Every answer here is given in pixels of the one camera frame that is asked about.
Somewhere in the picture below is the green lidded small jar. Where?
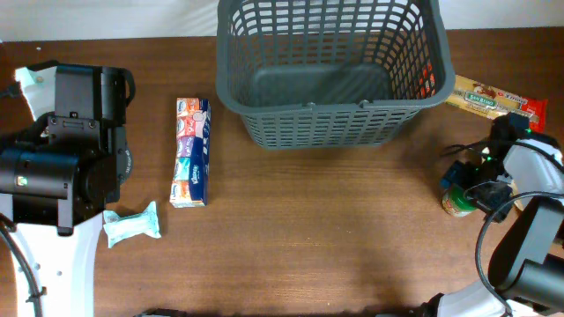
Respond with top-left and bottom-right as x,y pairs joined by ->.
442,186 -> 476,217

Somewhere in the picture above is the San Remo spaghetti packet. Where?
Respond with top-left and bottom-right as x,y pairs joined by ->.
446,75 -> 548,133

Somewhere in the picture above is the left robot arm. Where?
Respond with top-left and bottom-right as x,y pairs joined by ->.
1,61 -> 136,316

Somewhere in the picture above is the Kleenex tissue multipack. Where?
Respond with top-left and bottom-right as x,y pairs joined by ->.
169,98 -> 211,208

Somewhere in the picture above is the grey plastic shopping basket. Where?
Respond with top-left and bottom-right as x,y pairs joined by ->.
216,0 -> 455,150

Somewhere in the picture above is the small teal tissue packet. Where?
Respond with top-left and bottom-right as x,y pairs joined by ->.
102,201 -> 161,248

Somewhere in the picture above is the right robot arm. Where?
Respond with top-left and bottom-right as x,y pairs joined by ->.
415,114 -> 563,316

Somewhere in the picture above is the brown paper bag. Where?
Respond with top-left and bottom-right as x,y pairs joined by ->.
509,180 -> 527,215

